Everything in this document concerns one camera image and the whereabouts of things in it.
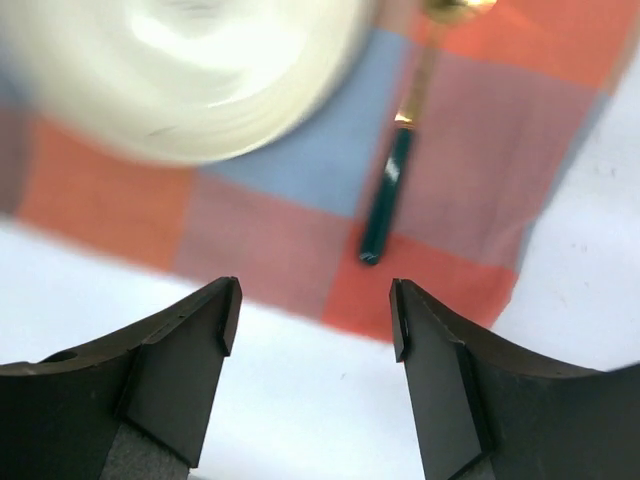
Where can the gold spoon dark handle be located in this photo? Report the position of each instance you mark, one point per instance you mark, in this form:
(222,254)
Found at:
(440,16)

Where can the cream white plate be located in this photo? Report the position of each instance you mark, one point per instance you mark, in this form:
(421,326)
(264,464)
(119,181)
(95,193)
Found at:
(183,82)

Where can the checkered orange blue cloth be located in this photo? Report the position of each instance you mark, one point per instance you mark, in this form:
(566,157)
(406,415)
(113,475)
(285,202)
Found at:
(514,96)

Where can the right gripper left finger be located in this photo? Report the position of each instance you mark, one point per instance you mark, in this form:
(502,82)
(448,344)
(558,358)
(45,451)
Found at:
(133,404)

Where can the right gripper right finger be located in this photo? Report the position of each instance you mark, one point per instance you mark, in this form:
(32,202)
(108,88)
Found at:
(487,408)

